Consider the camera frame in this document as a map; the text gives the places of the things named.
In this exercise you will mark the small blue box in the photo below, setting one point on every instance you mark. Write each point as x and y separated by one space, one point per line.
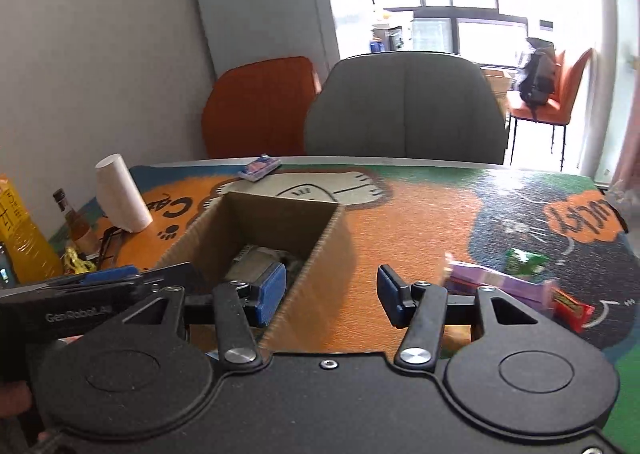
258 168

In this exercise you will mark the translucent silver snack packet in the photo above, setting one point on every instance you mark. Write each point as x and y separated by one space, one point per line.
250 259

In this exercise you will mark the brown cardboard carton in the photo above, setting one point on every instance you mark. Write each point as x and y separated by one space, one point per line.
497 87

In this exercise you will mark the green snack packet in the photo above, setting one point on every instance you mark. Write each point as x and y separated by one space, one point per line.
525 261

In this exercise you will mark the glass bottle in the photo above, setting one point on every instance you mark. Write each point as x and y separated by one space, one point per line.
80 229

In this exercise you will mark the orange chair with black legs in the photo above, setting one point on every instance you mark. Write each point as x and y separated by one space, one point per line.
565 94

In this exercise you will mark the dark backpack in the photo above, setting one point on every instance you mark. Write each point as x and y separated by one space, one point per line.
537 72

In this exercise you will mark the grey padded chair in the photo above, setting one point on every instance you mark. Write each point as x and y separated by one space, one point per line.
405 109

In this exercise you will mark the white paper towel roll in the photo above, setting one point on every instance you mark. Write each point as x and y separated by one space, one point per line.
120 194

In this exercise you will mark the red snack packet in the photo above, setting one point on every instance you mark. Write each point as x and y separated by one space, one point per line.
572 309

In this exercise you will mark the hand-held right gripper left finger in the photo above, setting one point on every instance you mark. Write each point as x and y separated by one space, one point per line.
270 294

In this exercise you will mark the yellow crumpled wrapper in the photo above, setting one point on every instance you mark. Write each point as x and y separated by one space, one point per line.
77 261

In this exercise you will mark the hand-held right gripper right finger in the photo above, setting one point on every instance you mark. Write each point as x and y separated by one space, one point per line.
387 294

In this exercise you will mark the person's left hand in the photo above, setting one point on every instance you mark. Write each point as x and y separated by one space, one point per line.
12 401

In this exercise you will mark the orange padded chair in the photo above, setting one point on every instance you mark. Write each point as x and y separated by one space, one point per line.
255 109

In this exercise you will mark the cardboard box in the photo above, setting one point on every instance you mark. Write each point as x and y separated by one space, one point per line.
280 219

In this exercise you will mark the pink curtain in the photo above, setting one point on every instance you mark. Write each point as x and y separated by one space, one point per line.
627 154

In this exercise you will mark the yellow plastic container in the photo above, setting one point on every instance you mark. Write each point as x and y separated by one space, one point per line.
25 234

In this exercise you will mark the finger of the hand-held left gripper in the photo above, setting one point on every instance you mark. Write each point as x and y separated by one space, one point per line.
110 275

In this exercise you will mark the purple snack packet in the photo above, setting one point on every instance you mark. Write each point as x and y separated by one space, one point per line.
495 284

